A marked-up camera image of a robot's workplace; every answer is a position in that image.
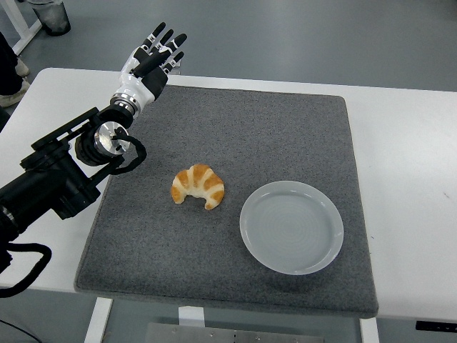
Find dark mesh waste bin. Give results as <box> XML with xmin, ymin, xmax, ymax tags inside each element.
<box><xmin>27</xmin><ymin>0</ymin><xmax>71</xmax><ymax>36</ymax></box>

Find thin black floor cable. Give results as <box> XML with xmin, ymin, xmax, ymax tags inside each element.
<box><xmin>0</xmin><ymin>316</ymin><xmax>36</xmax><ymax>343</ymax></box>

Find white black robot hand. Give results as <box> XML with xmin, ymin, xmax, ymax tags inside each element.
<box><xmin>114</xmin><ymin>21</ymin><xmax>189</xmax><ymax>108</ymax></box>

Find person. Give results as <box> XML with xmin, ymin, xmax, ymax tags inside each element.
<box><xmin>0</xmin><ymin>31</ymin><xmax>31</xmax><ymax>107</ymax></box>

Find grey felt table mat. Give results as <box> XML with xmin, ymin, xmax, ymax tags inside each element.
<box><xmin>74</xmin><ymin>84</ymin><xmax>380</xmax><ymax>319</ymax></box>

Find pale grey round plate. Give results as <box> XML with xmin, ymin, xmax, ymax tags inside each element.
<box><xmin>238</xmin><ymin>180</ymin><xmax>345</xmax><ymax>276</ymax></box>

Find white table bracket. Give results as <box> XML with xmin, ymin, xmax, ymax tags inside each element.
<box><xmin>177</xmin><ymin>306</ymin><xmax>205</xmax><ymax>328</ymax></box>

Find white table leg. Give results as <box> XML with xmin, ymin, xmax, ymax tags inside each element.
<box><xmin>359</xmin><ymin>317</ymin><xmax>380</xmax><ymax>343</ymax></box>
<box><xmin>84</xmin><ymin>296</ymin><xmax>114</xmax><ymax>343</ymax></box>

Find golden croissant bread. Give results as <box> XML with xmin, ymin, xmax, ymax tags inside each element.
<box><xmin>171</xmin><ymin>163</ymin><xmax>226</xmax><ymax>211</ymax></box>

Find black desk control panel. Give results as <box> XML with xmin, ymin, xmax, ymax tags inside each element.
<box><xmin>416</xmin><ymin>320</ymin><xmax>457</xmax><ymax>332</ymax></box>

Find white desk frame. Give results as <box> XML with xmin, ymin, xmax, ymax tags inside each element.
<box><xmin>0</xmin><ymin>0</ymin><xmax>43</xmax><ymax>56</ymax></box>

